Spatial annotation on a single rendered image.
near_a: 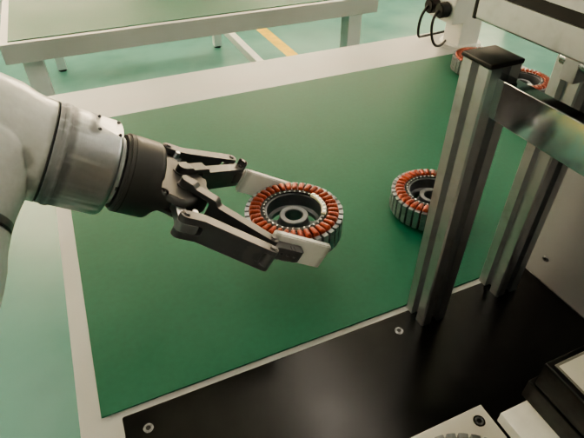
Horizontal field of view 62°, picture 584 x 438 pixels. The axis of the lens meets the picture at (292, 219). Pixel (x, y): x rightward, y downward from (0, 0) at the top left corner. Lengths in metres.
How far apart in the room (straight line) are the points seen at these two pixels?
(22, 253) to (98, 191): 1.53
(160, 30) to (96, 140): 1.06
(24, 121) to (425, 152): 0.62
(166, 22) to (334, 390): 1.20
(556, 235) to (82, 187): 0.48
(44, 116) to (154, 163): 0.09
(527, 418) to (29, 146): 0.40
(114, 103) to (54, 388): 0.82
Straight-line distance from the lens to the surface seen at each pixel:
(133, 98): 1.06
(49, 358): 1.59
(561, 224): 0.59
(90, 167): 0.43
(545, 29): 0.36
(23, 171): 0.43
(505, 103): 0.38
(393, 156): 0.83
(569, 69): 0.44
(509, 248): 0.55
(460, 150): 0.41
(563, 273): 0.61
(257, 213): 0.54
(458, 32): 1.31
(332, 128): 0.90
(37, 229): 2.05
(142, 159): 0.45
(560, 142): 0.36
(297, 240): 0.49
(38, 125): 0.43
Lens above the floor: 1.18
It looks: 39 degrees down
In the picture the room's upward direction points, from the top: straight up
